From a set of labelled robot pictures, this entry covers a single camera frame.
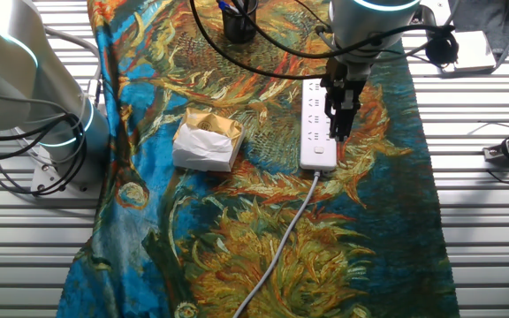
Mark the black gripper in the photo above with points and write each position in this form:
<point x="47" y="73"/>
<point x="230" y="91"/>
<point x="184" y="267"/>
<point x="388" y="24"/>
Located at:
<point x="347" y="90"/>

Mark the white power strip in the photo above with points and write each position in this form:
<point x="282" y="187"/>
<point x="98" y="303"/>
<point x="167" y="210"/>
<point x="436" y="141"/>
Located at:
<point x="316" y="155"/>

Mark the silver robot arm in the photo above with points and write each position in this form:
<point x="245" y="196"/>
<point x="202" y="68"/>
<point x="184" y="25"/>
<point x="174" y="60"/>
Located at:
<point x="16" y="66"/>

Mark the black pen holder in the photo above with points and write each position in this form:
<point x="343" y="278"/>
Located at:
<point x="237" y="30"/>

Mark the golden tissue pack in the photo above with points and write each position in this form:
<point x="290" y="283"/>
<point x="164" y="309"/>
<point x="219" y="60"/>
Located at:
<point x="201" y="148"/>

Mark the white flat box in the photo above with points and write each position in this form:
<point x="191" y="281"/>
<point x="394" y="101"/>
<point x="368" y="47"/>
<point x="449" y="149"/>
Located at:
<point x="475" y="50"/>

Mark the black pen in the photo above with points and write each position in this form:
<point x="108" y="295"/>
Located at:
<point x="244" y="5"/>

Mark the blue pen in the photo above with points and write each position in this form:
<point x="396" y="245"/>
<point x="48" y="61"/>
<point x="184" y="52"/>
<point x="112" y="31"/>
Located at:
<point x="224" y="6"/>

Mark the dark grey cloth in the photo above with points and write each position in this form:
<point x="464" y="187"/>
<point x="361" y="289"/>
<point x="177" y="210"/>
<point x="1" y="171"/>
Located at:
<point x="484" y="13"/>

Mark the sunflower painting table cloth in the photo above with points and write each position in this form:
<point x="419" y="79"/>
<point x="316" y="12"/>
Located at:
<point x="192" y="247"/>

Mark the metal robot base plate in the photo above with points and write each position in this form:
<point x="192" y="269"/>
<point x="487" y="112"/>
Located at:
<point x="44" y="177"/>

